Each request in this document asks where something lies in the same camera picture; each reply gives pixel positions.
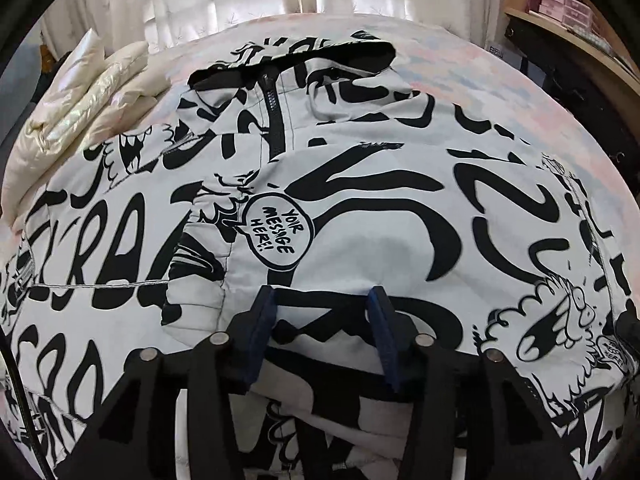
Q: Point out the black and white printed jacket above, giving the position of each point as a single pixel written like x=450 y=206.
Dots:
x=380 y=220

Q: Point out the wooden bookshelf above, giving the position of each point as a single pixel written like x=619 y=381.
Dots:
x=600 y=55

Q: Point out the pastel patterned bed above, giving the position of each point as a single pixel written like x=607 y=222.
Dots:
x=475 y=80

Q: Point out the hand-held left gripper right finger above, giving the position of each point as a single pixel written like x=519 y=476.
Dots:
x=382 y=330

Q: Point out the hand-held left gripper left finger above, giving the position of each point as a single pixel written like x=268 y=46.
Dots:
x=262 y=320

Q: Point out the black case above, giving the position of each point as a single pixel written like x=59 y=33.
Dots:
x=575 y=90

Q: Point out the cream puffy duvet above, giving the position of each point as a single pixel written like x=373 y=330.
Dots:
x=95 y=90

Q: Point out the stack of pink boxes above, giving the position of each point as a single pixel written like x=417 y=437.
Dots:
x=560 y=7

